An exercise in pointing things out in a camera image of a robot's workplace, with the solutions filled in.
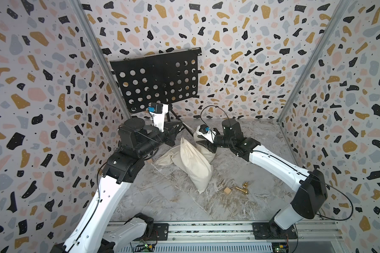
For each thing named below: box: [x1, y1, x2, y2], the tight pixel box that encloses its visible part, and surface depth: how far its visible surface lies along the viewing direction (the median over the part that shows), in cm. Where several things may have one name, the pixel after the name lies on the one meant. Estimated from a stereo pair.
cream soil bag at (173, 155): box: [153, 144, 186, 169], surface depth 94 cm
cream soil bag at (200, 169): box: [179, 137, 214, 195], surface depth 83 cm
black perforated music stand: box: [110, 47, 202, 138], surface depth 78 cm
